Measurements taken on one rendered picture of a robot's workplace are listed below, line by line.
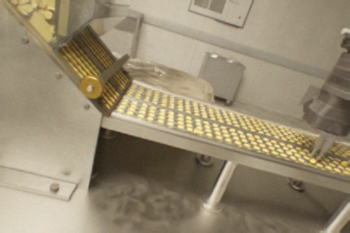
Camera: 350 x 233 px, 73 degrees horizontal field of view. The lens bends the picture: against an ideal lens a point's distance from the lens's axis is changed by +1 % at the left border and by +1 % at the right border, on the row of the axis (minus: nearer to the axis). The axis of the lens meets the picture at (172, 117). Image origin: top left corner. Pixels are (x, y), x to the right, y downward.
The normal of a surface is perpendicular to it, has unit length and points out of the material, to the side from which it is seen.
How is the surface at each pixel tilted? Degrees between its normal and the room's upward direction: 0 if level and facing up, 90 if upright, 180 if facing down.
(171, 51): 90
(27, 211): 0
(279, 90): 90
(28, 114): 90
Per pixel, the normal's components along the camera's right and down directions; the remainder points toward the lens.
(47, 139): -0.03, 0.41
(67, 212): 0.28, -0.87
